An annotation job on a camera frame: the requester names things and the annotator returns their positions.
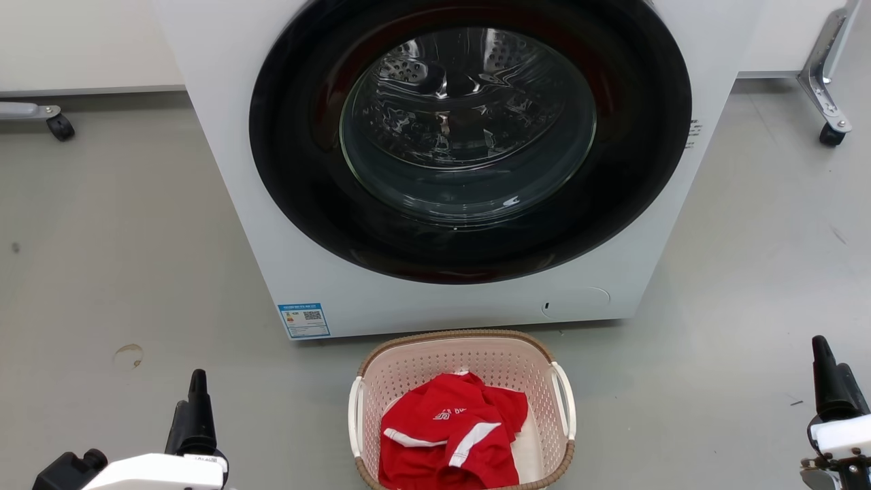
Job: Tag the small text sticker on washer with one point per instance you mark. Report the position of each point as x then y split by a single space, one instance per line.
693 133

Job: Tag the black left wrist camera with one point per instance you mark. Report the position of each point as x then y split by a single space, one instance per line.
64 473

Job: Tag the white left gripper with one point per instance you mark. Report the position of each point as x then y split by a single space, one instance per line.
156 473

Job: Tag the grey stand leg with caster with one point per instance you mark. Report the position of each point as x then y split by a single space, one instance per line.
823 82
34 111

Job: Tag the white front-load washing machine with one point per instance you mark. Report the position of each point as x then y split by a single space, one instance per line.
224 170

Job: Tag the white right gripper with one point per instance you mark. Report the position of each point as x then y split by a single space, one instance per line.
844 435

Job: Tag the red shirt with white stripes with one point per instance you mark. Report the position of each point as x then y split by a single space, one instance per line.
442 449

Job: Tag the beige perforated laundry basket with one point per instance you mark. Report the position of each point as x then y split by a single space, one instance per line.
469 357

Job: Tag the black round glass washer door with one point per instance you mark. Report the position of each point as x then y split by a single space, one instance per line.
306 177

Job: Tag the blue energy label sticker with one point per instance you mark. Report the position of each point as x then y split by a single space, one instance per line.
304 320

